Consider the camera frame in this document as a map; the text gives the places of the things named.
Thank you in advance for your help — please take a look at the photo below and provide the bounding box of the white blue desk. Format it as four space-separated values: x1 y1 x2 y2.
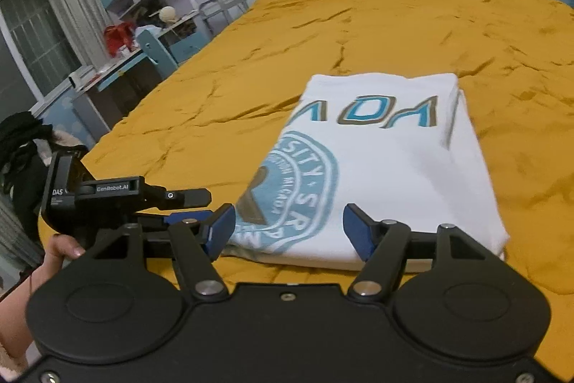
37 52 163 148

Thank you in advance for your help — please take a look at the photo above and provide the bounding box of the red bag on desk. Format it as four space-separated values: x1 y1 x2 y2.
103 21 135 57

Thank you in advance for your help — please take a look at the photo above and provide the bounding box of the person's left hand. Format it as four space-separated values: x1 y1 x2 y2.
28 234 86 294

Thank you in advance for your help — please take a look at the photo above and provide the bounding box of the window with grille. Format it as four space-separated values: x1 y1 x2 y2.
1 0 85 108

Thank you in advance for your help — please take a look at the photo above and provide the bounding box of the metal bedside rack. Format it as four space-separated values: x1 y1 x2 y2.
198 0 249 36

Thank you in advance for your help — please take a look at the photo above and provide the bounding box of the white printed t-shirt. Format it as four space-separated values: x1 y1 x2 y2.
226 73 509 270

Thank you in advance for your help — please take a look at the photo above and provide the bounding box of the left forearm fuzzy sleeve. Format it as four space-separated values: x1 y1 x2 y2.
1 269 44 381

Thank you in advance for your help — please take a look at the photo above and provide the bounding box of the blue desk chair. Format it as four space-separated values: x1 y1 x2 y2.
136 30 208 79

